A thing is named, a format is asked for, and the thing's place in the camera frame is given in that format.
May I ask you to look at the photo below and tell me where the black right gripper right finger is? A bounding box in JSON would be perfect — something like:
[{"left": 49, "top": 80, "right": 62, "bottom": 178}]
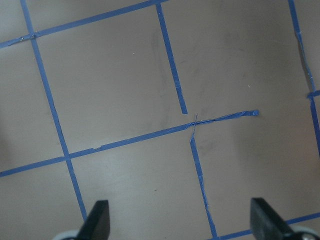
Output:
[{"left": 249, "top": 197, "right": 297, "bottom": 240}]

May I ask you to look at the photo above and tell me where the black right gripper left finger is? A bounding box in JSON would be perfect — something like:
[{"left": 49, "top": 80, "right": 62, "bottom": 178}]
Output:
[{"left": 77, "top": 200, "right": 110, "bottom": 240}]

